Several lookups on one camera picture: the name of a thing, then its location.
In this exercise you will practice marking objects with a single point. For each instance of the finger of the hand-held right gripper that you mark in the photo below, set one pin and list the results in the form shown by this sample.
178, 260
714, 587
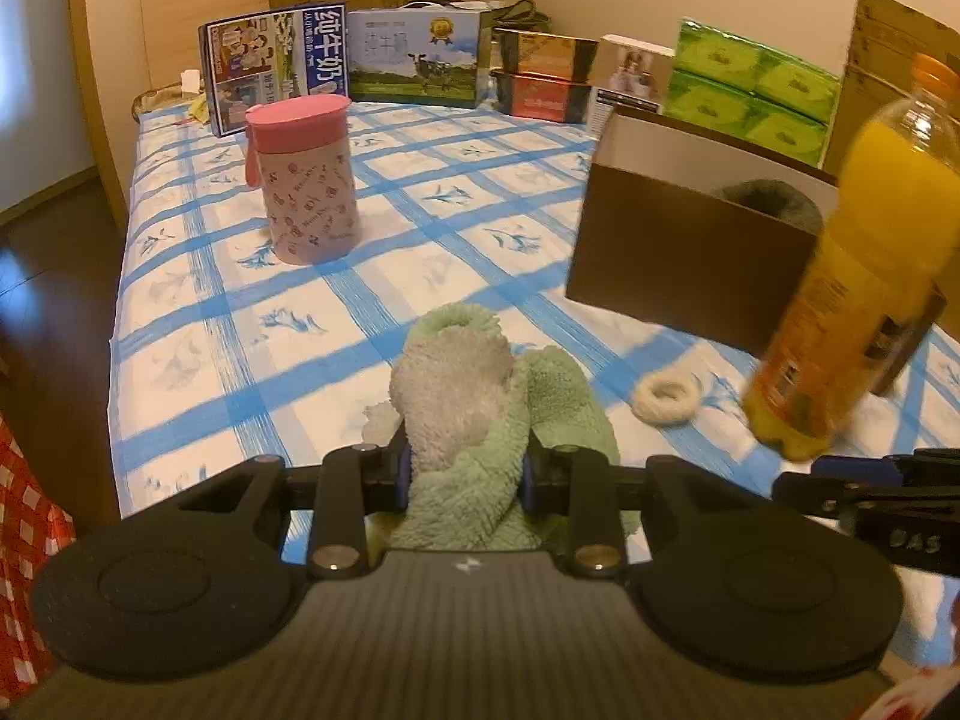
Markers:
810, 491
862, 469

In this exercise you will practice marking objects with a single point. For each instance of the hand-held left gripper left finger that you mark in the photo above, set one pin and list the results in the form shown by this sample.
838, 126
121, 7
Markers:
405, 480

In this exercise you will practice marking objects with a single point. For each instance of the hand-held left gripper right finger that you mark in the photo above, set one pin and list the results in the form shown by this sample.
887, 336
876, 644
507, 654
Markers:
529, 487

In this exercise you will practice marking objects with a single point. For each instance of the green fuzzy sock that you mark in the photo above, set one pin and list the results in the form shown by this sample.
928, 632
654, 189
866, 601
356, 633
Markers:
465, 495

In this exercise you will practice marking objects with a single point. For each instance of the brown cardboard box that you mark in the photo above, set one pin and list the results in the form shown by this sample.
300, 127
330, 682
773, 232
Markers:
675, 255

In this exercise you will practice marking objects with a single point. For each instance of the grey fuzzy cloth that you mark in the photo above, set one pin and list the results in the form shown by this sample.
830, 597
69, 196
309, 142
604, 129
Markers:
772, 202

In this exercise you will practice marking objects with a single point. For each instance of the orange juice bottle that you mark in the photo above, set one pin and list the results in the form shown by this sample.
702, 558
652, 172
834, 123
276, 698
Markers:
847, 300

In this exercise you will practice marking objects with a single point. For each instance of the blue checked bedsheet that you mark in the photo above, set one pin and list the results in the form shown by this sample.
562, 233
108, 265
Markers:
450, 240

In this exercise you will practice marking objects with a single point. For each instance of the pink printed cup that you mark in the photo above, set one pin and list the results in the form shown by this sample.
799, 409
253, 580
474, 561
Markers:
307, 195

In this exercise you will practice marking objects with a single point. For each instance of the red checked cloth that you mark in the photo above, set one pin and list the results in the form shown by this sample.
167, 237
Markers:
30, 540

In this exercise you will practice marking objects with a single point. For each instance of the red packaged box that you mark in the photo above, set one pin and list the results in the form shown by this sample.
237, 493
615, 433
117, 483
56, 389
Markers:
540, 97

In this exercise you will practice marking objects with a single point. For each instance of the green tissue multipack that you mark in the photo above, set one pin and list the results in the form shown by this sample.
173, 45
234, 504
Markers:
750, 90

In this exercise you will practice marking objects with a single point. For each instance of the large printed cardboard box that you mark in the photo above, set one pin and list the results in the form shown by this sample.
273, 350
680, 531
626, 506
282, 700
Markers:
877, 45

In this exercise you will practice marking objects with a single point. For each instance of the white photo printed box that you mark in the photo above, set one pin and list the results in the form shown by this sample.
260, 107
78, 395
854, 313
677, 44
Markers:
630, 75

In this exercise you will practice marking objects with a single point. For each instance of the cow printed carton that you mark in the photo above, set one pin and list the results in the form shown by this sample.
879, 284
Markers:
412, 52

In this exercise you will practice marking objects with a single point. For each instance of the gold packaged box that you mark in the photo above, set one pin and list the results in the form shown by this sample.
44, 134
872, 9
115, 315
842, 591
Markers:
540, 52

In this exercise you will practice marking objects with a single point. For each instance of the blue printed carton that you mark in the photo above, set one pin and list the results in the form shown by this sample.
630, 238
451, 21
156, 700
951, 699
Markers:
255, 60

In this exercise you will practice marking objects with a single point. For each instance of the olive patterned cloth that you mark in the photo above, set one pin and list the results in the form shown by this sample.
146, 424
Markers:
157, 101

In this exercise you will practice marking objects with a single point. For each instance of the small white container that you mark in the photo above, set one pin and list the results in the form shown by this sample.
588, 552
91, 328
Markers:
191, 81

